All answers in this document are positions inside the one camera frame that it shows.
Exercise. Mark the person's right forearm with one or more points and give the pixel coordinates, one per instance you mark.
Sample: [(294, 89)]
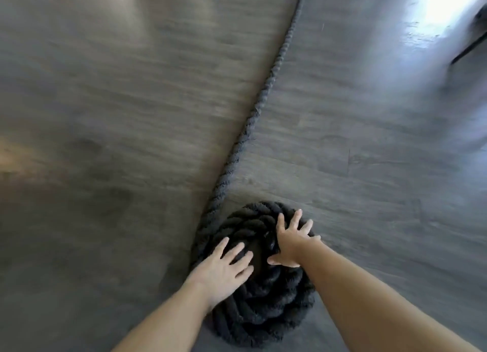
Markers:
[(373, 306)]

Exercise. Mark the person's right hand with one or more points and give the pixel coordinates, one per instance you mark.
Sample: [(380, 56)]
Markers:
[(293, 247)]

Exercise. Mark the person's left forearm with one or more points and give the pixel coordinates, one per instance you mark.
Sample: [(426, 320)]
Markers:
[(167, 325)]

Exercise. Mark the person's left hand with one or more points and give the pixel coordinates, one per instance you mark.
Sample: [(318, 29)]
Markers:
[(217, 277)]

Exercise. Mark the dark chair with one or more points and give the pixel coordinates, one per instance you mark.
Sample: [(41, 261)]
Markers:
[(470, 49)]

